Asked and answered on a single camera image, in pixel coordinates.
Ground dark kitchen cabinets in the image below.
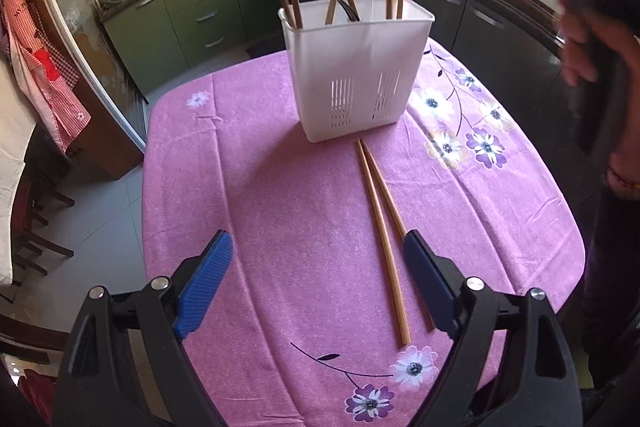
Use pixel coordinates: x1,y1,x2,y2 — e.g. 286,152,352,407
278,0,566,118

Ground green kitchen cabinets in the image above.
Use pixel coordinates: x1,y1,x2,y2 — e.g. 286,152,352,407
103,0,280,94

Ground person's hand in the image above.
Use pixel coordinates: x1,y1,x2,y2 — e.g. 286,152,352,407
559,0,639,199

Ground pink floral tablecloth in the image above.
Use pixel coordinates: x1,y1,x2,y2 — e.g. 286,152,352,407
142,41,585,426

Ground ridged wooden chopstick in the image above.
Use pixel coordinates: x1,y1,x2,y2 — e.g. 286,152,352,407
359,138,436,333

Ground dark wooden chair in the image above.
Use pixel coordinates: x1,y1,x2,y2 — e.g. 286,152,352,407
1,126,75,364

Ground white cloth on chair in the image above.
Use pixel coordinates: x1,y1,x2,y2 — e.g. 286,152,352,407
0,60,36,286

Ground red checkered apron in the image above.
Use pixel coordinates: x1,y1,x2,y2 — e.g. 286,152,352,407
1,0,91,153

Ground white plastic utensil holder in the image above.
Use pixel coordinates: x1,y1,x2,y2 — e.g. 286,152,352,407
278,0,435,143

